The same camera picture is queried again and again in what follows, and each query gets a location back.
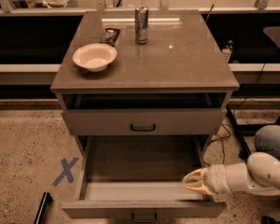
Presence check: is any black object bottom right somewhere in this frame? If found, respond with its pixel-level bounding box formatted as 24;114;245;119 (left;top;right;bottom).
261;216;280;224

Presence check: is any person leg in jeans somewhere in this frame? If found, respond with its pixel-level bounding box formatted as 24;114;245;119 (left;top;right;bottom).
255;125;280;160

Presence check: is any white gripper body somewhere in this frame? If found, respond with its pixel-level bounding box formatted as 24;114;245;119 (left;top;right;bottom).
203;163;249;195

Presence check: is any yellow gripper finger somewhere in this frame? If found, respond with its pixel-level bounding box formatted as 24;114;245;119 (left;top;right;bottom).
186;186;208;195
182;168;206;186

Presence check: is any white bowl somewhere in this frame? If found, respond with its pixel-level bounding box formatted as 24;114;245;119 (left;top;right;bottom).
73;43;117;72

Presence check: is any black bar on floor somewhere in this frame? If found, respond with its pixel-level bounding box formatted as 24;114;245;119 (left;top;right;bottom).
34;192;53;224

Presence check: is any small spray bottle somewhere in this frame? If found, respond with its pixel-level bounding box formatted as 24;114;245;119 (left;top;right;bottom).
222;40;234;63

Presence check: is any silver blue drink can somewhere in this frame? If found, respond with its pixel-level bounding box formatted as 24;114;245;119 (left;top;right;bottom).
134;6;149;44

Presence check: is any grey drawer cabinet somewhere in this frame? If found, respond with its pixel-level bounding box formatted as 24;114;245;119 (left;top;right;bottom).
51;10;239;150

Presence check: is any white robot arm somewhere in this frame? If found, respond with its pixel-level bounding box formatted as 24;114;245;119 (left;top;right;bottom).
182;152;280;196

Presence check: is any black floor cable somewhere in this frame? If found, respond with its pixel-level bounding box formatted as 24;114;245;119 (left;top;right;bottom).
203;44;280;170

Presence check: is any grey drawer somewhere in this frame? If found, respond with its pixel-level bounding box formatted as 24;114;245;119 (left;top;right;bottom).
59;92;227;135
63;135;226;223

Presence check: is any blue tape cross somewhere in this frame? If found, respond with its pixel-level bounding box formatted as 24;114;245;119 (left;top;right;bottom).
52;157;78;186

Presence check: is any black stand leg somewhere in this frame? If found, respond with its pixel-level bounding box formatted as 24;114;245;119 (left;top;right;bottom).
226;106;251;160

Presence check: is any black snack packet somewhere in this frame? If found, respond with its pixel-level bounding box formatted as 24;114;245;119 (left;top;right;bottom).
100;28;120;47

